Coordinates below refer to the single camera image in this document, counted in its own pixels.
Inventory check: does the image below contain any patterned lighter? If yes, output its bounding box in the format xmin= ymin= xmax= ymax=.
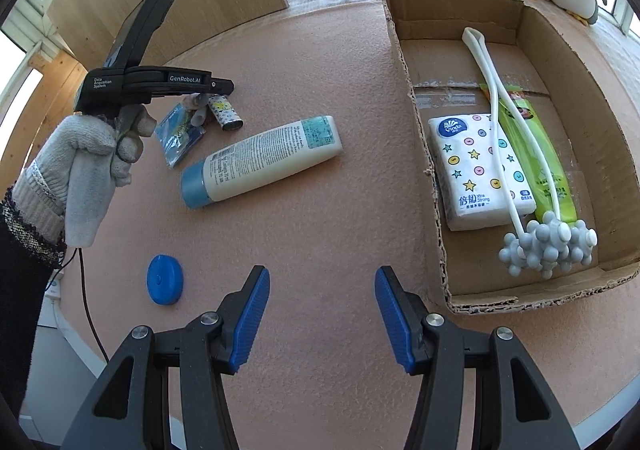
xmin=207 ymin=95 xmax=244 ymax=132

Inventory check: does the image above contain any small pink bottle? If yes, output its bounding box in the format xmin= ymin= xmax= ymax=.
xmin=181 ymin=94 xmax=207 ymax=127

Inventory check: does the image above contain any white lotion bottle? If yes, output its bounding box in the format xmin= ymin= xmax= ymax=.
xmin=181 ymin=115 xmax=343 ymax=208

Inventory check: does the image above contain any blue round case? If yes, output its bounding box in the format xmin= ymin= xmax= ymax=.
xmin=146 ymin=254 xmax=183 ymax=306

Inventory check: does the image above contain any white roller massager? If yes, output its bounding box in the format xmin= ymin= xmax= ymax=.
xmin=462 ymin=26 xmax=599 ymax=280

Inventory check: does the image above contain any patterned tissue pack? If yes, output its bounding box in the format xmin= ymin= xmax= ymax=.
xmin=427 ymin=113 xmax=536 ymax=231

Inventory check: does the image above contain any green tube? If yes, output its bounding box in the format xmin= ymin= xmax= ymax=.
xmin=478 ymin=82 xmax=580 ymax=226

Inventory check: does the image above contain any black sleeved left forearm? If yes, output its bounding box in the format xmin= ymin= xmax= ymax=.
xmin=1 ymin=187 xmax=66 ymax=416

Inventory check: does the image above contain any white gloved left hand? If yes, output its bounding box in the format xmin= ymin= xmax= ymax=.
xmin=11 ymin=104 xmax=156 ymax=248

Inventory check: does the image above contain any blue sachet packet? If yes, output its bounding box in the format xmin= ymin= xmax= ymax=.
xmin=154 ymin=103 xmax=205 ymax=168

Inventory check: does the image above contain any pine wood headboard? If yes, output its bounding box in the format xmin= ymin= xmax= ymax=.
xmin=1 ymin=50 xmax=87 ymax=193

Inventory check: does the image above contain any cardboard box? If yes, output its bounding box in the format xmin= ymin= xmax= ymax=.
xmin=383 ymin=0 xmax=639 ymax=314

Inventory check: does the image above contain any black cable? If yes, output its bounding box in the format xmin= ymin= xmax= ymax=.
xmin=46 ymin=246 xmax=111 ymax=364

